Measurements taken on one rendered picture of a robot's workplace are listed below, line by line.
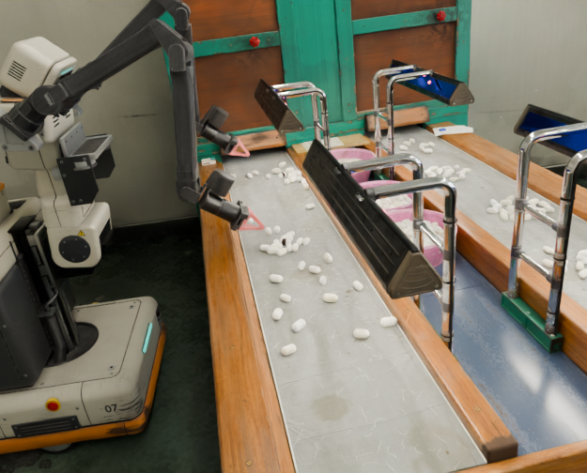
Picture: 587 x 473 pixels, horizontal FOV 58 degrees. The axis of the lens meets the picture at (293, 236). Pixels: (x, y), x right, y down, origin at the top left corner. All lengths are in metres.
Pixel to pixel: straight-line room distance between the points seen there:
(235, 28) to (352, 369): 1.64
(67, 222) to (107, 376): 0.56
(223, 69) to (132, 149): 1.25
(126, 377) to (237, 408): 1.02
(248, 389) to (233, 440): 0.13
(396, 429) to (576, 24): 3.20
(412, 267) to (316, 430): 0.39
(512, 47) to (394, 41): 1.29
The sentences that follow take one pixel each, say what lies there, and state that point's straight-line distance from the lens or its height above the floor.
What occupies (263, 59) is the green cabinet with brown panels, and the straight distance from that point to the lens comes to 2.41.
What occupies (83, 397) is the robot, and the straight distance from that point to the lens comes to 2.04.
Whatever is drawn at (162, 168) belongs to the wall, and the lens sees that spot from 3.49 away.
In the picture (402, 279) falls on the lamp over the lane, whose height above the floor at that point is 1.07.
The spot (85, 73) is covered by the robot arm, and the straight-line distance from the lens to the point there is 1.59.
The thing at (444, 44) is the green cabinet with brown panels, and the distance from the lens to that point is 2.64.
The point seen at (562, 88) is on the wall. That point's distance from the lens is 3.91.
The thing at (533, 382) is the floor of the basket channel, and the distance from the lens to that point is 1.22.
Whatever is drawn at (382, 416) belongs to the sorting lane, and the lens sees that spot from 1.02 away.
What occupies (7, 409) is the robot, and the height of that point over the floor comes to 0.25.
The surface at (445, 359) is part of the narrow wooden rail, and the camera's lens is 1.10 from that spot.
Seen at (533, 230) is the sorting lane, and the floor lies 0.74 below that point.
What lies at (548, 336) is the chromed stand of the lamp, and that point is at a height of 0.71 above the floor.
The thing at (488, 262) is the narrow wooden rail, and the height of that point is 0.73.
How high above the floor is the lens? 1.47
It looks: 26 degrees down
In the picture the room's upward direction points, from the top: 7 degrees counter-clockwise
